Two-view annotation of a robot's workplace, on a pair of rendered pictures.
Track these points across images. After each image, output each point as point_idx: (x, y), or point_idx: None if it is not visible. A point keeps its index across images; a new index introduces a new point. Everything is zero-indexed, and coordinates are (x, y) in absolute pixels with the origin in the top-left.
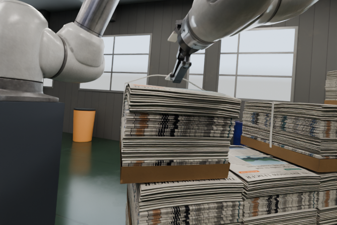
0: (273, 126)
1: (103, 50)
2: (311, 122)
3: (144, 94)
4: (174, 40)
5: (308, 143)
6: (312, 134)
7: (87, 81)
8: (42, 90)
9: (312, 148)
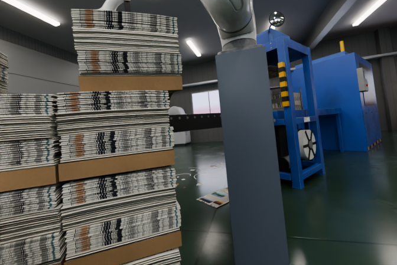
0: None
1: None
2: (2, 69)
3: None
4: None
5: (0, 88)
6: (4, 79)
7: (218, 15)
8: (225, 49)
9: (2, 92)
